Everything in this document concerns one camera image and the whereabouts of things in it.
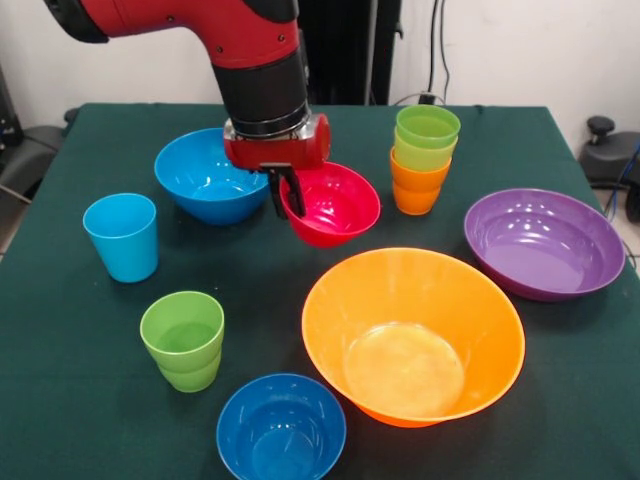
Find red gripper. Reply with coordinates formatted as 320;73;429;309
222;113;332;221

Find pink-red small bowl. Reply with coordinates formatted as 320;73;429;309
278;161;382;250

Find orange cup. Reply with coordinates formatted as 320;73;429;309
389;147;454;195
392;182;443;217

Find yellow translucent cup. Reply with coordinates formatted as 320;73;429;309
392;127;460;172

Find light green cup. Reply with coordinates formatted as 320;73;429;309
155;349;223;394
139;291;226;372

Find dark blue small bowl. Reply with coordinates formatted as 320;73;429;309
215;372;348;480

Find dark green tablecloth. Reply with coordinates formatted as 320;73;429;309
0;102;640;480

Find light blue bowl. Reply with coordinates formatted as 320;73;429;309
153;127;272;227

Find large orange bowl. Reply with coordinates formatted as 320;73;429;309
301;247;527;429

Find light blue cup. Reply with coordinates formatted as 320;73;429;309
82;192;160;285

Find purple bowl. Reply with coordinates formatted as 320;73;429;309
463;187;627;303

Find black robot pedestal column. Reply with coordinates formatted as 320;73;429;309
297;0;416;106

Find black pedestal base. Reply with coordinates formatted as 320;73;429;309
578;115;640;224
0;59;69;201

